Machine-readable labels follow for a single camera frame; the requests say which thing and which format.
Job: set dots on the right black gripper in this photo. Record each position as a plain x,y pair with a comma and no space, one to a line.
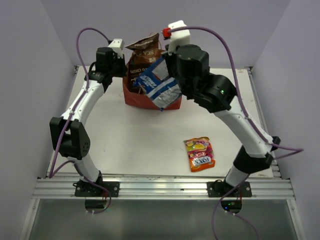
170,58

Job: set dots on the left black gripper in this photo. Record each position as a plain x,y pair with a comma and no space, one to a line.
121,61

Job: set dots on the blue white snack bag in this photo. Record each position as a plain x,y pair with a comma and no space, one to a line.
156,83

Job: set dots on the brown kettle chips bag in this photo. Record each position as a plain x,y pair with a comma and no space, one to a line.
144,53

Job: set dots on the red paper bag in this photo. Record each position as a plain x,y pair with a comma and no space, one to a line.
141,100

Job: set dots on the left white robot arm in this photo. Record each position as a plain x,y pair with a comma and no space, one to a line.
68,134

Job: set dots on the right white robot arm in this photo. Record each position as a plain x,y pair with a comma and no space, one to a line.
219,97

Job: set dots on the orange Fox's candy bag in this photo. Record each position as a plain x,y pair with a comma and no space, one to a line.
200,153

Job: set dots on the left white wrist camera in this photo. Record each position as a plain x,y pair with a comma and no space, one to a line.
116,45

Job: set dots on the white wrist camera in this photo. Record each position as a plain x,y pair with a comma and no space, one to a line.
178,38
116,45

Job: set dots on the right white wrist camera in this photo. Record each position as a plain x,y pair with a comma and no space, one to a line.
178,38

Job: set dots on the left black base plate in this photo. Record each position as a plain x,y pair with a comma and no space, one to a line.
99,189

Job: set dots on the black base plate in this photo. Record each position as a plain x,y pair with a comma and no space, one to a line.
99,189
218,188

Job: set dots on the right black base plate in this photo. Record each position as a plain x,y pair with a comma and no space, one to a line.
218,188

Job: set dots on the aluminium front rail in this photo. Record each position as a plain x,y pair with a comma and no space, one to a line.
143,187

